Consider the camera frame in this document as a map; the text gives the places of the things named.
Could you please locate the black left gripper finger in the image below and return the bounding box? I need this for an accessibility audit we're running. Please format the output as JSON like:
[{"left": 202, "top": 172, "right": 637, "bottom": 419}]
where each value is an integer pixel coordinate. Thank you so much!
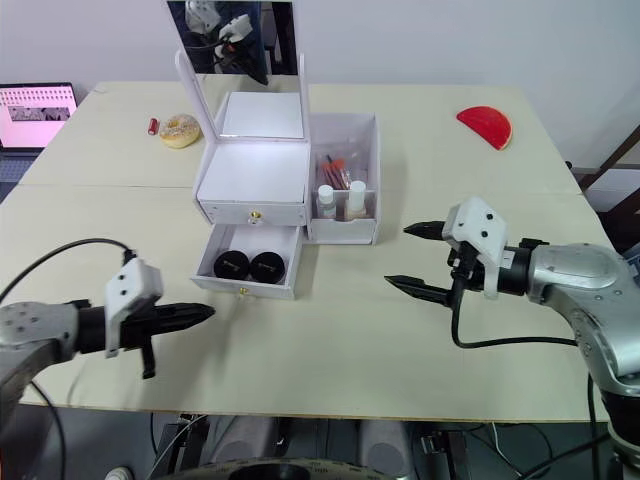
[
  {"left": 157, "top": 302, "right": 217, "bottom": 321},
  {"left": 157, "top": 316, "right": 211, "bottom": 333}
]

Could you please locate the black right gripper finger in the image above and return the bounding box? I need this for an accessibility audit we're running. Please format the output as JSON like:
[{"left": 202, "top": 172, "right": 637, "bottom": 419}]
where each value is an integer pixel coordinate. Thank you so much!
[
  {"left": 383, "top": 274, "right": 456, "bottom": 306},
  {"left": 403, "top": 220, "right": 447, "bottom": 241}
]

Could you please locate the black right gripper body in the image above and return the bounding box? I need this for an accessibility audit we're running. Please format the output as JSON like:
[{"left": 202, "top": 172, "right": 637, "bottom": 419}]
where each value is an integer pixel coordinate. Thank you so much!
[{"left": 446, "top": 240, "right": 489, "bottom": 296}]

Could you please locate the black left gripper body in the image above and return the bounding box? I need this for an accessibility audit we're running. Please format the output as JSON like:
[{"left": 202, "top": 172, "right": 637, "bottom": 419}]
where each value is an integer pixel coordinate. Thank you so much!
[{"left": 118, "top": 303, "right": 164, "bottom": 380}]

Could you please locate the white drawer with compacts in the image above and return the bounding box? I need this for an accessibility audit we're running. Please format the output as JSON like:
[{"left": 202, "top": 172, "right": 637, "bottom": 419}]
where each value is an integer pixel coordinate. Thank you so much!
[{"left": 189, "top": 223, "right": 305, "bottom": 302}]

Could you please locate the red brush set in bag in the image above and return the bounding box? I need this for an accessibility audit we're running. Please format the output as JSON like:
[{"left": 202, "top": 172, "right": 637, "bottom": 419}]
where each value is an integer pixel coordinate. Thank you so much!
[{"left": 317, "top": 149, "right": 366, "bottom": 192}]

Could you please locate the white makeup organizer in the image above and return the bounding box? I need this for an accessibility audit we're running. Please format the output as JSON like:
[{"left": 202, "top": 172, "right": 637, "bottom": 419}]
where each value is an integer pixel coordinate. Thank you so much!
[{"left": 166, "top": 0, "right": 381, "bottom": 247}]

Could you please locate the organizer lid mirror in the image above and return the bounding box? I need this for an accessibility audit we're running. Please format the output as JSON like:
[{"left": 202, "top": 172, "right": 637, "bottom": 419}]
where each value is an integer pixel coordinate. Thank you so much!
[{"left": 166, "top": 0, "right": 300, "bottom": 77}]

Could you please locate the black round compact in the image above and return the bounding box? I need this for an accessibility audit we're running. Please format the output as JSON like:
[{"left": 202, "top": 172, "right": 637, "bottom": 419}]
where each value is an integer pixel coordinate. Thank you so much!
[
  {"left": 248, "top": 250, "right": 288, "bottom": 284},
  {"left": 213, "top": 249, "right": 250, "bottom": 281}
]

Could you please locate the beige foundation bottle white cap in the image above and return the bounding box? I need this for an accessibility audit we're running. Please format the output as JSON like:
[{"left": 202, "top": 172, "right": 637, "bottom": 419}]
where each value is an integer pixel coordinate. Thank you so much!
[{"left": 344, "top": 180, "right": 370, "bottom": 221}]

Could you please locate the clear bottle white cap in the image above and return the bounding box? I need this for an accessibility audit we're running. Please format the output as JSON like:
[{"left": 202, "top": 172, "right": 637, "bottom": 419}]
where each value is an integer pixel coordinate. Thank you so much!
[{"left": 315, "top": 184, "right": 338, "bottom": 220}]

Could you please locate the red watermelon slice toy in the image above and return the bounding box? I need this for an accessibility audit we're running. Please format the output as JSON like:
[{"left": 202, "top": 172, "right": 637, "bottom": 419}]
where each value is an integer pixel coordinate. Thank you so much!
[{"left": 455, "top": 104, "right": 515, "bottom": 152}]

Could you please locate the grey rounded shape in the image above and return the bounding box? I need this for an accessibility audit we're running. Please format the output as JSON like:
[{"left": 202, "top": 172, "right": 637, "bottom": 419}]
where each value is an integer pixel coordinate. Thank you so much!
[
  {"left": 213, "top": 416, "right": 277, "bottom": 465},
  {"left": 359, "top": 419, "right": 413, "bottom": 467}
]

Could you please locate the sprinkled toy donut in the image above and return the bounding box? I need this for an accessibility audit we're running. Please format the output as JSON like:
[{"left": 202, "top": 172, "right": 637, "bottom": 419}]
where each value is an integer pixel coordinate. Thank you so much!
[{"left": 158, "top": 113, "right": 203, "bottom": 150}]

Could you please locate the open laptop pink screen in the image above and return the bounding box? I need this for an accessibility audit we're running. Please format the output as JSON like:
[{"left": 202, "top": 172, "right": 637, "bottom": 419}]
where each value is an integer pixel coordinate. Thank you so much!
[{"left": 0, "top": 81, "right": 79, "bottom": 199}]

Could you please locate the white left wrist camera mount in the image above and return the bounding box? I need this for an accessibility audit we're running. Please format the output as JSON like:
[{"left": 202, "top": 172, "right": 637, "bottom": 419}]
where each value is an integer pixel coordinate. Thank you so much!
[{"left": 103, "top": 259, "right": 165, "bottom": 360}]

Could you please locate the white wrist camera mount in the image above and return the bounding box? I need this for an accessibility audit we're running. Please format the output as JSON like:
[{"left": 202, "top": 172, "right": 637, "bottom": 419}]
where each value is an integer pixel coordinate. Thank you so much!
[
  {"left": 103, "top": 259, "right": 165, "bottom": 360},
  {"left": 442, "top": 197, "right": 509, "bottom": 301}
]

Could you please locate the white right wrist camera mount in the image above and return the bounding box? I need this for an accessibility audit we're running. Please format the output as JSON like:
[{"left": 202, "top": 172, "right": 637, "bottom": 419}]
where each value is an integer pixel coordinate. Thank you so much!
[{"left": 442, "top": 197, "right": 509, "bottom": 301}]

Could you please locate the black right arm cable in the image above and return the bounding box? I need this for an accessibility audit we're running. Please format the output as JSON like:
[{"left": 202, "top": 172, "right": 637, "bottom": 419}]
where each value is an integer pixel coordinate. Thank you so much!
[{"left": 449, "top": 242, "right": 581, "bottom": 350}]

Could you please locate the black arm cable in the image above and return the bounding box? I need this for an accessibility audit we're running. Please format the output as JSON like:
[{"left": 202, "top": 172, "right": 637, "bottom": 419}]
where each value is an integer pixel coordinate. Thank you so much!
[
  {"left": 0, "top": 238, "right": 140, "bottom": 302},
  {"left": 449, "top": 242, "right": 581, "bottom": 350}
]

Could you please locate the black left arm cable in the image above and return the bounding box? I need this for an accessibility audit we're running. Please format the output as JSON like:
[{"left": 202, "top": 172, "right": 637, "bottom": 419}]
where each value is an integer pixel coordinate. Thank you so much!
[{"left": 0, "top": 238, "right": 140, "bottom": 302}]

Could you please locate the black metal frame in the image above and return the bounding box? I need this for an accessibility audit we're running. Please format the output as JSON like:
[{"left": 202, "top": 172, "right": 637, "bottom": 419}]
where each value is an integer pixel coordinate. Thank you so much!
[{"left": 149, "top": 413, "right": 212, "bottom": 474}]

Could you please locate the dark wooden chair frame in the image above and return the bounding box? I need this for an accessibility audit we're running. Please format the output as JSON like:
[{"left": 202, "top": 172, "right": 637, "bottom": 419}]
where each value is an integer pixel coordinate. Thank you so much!
[{"left": 567, "top": 84, "right": 640, "bottom": 261}]

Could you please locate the black metal bracket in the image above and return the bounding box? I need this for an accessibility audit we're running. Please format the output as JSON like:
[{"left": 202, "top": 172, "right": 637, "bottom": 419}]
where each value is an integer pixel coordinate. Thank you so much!
[{"left": 418, "top": 432, "right": 472, "bottom": 480}]

